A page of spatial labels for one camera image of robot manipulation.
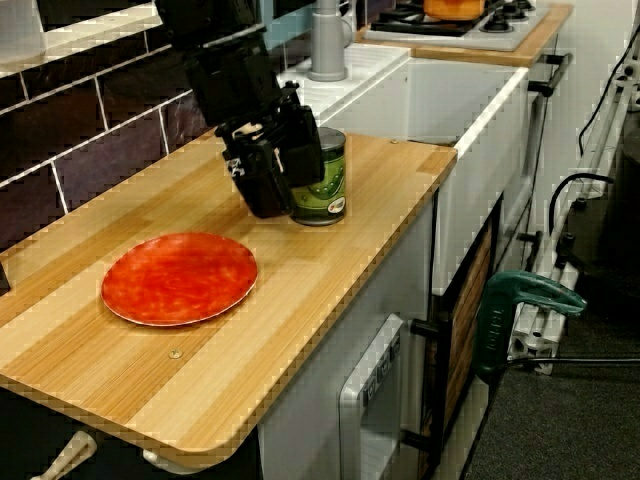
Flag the black metal crate frame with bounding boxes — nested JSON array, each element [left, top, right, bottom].
[[402, 192, 505, 480]]

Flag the cream plastic hook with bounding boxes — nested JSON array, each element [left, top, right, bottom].
[[141, 448, 201, 476], [30, 430, 97, 480]]

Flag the green bar clamp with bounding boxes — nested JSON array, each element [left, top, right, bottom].
[[473, 270, 588, 381]]

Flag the thick black cable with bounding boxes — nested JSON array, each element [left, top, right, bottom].
[[548, 172, 615, 236]]

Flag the white toy sink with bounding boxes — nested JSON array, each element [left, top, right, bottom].
[[274, 42, 530, 297]]

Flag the orange red round plate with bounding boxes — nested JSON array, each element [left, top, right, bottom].
[[101, 232, 259, 328]]

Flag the thin black cable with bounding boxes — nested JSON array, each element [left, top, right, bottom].
[[578, 27, 640, 156]]

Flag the grey toy faucet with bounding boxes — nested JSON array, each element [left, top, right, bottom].
[[306, 0, 354, 83]]

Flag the orange toy pot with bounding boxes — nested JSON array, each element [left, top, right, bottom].
[[422, 0, 486, 22]]

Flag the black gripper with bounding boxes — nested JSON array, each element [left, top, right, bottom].
[[214, 83, 324, 220]]

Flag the blue plastic bin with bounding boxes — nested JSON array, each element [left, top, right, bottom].
[[264, 0, 317, 54]]

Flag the green pea can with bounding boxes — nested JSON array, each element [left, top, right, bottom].
[[289, 127, 349, 227]]

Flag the white toy kitchen cabinet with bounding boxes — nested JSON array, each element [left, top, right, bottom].
[[257, 197, 436, 480]]

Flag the grey toy stove top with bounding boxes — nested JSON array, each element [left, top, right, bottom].
[[363, 0, 551, 52]]

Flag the black bin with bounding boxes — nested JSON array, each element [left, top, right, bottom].
[[597, 119, 640, 326]]

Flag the wooden slat crate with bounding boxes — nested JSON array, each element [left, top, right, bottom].
[[442, 227, 494, 426]]

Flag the aluminium extrusion frame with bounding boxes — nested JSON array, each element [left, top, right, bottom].
[[507, 59, 640, 376]]

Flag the black oven handle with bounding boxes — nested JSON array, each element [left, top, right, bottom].
[[527, 52, 574, 99]]

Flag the dark tiled backsplash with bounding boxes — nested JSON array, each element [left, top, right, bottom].
[[0, 9, 226, 251]]

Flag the grey toy dishwasher door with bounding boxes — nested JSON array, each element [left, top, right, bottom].
[[337, 313, 404, 480]]

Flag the white plastic jar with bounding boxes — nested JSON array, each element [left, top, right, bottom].
[[0, 0, 45, 57]]

